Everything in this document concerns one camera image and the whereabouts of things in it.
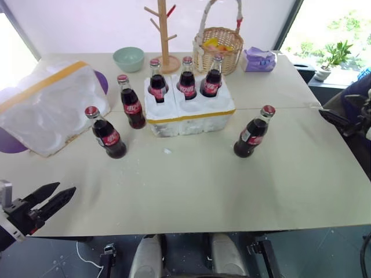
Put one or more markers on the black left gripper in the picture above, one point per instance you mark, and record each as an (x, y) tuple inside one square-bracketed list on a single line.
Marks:
[(21, 212)]

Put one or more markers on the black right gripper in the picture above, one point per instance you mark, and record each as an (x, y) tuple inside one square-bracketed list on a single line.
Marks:
[(359, 116)]

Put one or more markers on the glass cola bottle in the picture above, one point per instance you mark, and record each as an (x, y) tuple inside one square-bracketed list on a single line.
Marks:
[(158, 85), (187, 84), (250, 139), (131, 107), (211, 84), (108, 139)]

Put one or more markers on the white foam lid yellow tape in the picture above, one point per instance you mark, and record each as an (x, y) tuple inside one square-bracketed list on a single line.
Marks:
[(49, 107)]

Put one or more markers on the white foam bottle crate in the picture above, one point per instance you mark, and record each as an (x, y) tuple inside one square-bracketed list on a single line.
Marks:
[(191, 118)]

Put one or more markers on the dark blue chair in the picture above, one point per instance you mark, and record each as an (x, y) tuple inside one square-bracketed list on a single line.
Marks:
[(336, 101)]

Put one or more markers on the green potted plant white pot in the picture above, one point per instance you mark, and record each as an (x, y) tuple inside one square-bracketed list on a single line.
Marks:
[(333, 56)]

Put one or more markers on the round purple mat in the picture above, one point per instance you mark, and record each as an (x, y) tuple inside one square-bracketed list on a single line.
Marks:
[(10, 143), (102, 81)]

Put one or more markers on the purple tissue pack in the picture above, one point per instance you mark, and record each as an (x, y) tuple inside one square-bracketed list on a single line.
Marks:
[(258, 60)]

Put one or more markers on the grey left robot leg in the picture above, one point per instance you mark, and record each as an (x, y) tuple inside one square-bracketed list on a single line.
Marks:
[(146, 257)]

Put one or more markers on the grey robot leg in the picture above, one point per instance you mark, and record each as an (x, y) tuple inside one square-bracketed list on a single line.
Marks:
[(146, 257), (227, 256)]

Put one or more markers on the yellow orange fruit in basket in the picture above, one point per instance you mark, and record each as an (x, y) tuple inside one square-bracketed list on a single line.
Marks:
[(216, 45)]

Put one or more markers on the mint green bowl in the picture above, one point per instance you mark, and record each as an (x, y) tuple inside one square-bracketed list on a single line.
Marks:
[(129, 59)]

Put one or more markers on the grey right robot leg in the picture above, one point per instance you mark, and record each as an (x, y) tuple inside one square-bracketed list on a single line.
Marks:
[(227, 256)]

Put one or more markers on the wooden mug tree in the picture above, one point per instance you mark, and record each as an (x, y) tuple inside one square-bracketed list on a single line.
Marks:
[(165, 43)]

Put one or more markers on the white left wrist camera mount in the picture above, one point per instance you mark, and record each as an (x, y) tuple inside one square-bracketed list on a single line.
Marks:
[(6, 191)]

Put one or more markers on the black table leg frame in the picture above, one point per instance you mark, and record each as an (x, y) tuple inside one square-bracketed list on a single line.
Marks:
[(108, 260), (266, 257)]

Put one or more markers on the dark window frame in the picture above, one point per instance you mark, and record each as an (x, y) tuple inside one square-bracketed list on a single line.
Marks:
[(288, 23)]

